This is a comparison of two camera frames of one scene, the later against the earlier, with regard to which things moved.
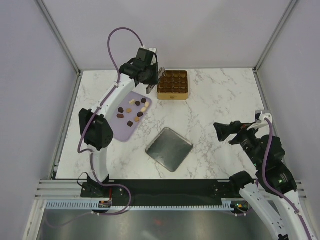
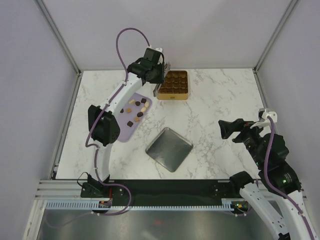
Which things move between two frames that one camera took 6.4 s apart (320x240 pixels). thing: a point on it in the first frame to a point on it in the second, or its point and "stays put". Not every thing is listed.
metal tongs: [161, 72] to [166, 67]
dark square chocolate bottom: [130, 123] stays put
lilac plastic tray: [129, 111] stays put
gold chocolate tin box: [173, 85] stays put
